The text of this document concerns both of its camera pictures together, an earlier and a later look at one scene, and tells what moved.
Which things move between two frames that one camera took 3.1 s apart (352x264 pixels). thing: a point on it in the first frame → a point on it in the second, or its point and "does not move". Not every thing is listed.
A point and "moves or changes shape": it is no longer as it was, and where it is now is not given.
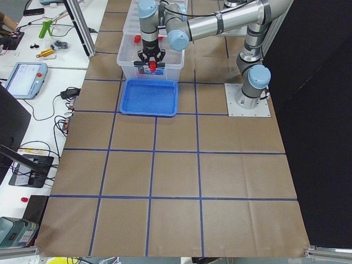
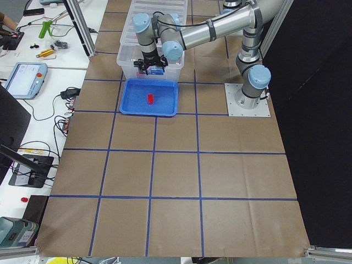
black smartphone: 33,11 does not move
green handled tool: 46,25 does not move
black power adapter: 70,92 does not move
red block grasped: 152,65 moves or changes shape
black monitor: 14,118 does not move
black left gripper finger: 148,61 → 143,68
